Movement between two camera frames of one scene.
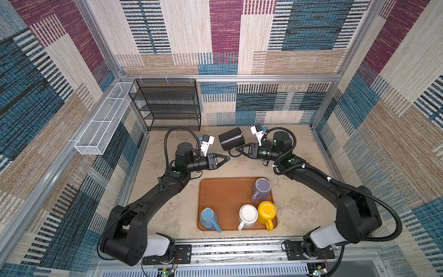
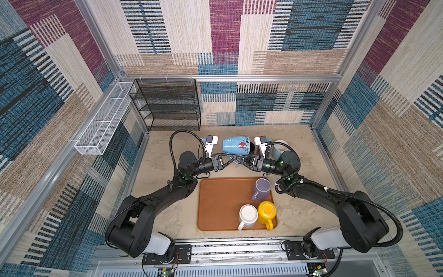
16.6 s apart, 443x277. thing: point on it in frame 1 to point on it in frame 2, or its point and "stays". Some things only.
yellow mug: (266, 212) stays
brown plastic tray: (226, 195) stays
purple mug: (262, 189) stays
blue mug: (208, 219) to (237, 146)
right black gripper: (253, 149) to (256, 162)
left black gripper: (210, 161) stays
